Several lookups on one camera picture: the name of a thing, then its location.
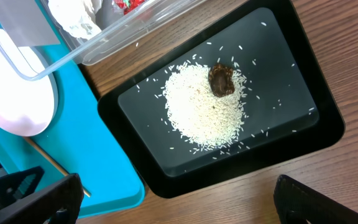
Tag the pale pink round plate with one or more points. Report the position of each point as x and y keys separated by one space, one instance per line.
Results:
x=26 y=107

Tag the black food waste tray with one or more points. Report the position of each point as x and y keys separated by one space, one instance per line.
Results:
x=286 y=107

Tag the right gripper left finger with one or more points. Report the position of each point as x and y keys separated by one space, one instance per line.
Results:
x=57 y=203

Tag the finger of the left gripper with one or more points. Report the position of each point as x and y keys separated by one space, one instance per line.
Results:
x=16 y=186

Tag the upper wooden chopstick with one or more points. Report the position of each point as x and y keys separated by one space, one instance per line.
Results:
x=47 y=156

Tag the pile of white rice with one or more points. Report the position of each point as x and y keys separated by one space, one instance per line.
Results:
x=203 y=118

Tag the red snack wrapper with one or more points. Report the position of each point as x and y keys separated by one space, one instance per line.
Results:
x=126 y=6

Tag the clear plastic waste bin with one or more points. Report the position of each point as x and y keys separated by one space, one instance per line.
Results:
x=36 y=45

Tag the brown food chunk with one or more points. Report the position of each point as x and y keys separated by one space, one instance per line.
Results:
x=220 y=80

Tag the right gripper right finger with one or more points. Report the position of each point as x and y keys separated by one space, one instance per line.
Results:
x=298 y=203

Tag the teal serving tray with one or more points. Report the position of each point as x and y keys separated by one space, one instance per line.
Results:
x=79 y=140

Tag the white tissue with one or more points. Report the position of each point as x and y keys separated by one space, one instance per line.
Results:
x=77 y=17

